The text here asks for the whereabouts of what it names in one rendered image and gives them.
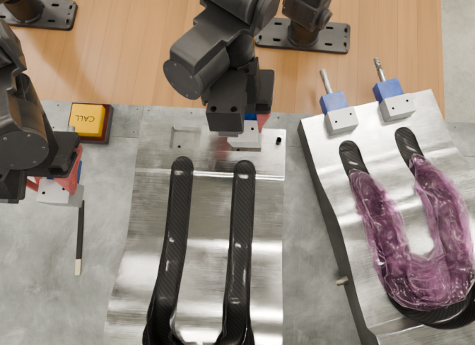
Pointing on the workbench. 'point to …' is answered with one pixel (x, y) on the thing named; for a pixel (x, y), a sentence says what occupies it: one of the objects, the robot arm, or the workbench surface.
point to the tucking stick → (79, 240)
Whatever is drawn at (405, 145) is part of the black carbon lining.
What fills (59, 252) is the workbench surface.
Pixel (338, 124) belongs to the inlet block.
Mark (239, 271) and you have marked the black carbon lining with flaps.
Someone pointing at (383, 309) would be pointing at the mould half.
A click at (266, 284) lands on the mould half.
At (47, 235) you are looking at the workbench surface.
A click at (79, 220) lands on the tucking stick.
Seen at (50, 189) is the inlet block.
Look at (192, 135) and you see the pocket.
